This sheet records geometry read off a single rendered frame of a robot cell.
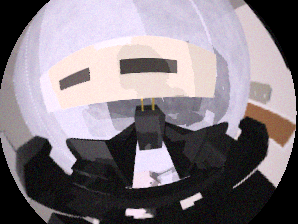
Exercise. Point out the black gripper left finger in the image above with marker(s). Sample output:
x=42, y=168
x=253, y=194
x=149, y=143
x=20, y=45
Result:
x=119, y=152

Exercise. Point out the black two-prong plug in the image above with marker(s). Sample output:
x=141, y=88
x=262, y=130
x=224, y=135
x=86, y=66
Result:
x=149, y=121

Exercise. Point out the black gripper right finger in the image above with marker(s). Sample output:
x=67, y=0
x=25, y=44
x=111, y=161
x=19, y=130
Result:
x=184, y=145

